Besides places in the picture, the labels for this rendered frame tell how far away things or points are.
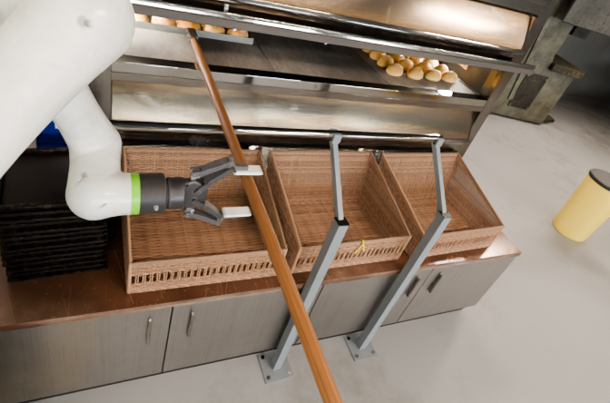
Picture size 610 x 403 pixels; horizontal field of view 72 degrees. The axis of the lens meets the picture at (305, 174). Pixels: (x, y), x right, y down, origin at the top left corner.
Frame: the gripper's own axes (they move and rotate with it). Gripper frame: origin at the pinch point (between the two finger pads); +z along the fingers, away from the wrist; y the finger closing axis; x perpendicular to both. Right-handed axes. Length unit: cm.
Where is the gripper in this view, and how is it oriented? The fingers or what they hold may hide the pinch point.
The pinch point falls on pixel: (250, 191)
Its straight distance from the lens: 104.9
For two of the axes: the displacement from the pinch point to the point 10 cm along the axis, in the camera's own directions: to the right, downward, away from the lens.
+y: -2.8, 7.8, 5.6
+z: 8.9, 0.0, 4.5
